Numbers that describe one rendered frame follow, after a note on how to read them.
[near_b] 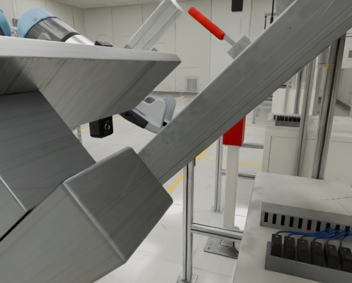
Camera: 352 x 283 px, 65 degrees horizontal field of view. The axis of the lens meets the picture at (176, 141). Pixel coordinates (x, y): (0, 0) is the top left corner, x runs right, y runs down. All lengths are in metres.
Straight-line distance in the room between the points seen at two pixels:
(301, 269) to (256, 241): 0.13
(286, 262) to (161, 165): 0.34
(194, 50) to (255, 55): 9.21
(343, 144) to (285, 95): 3.22
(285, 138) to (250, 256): 1.27
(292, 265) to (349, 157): 1.37
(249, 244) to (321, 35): 0.49
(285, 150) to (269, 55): 1.55
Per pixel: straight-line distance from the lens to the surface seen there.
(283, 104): 5.10
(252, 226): 0.77
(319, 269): 0.63
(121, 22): 10.72
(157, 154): 0.40
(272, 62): 0.35
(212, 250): 1.68
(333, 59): 1.06
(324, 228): 0.77
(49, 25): 0.59
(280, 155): 1.89
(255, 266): 0.64
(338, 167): 1.94
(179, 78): 9.72
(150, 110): 0.48
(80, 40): 0.55
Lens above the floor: 1.02
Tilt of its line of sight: 16 degrees down
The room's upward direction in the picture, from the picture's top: straight up
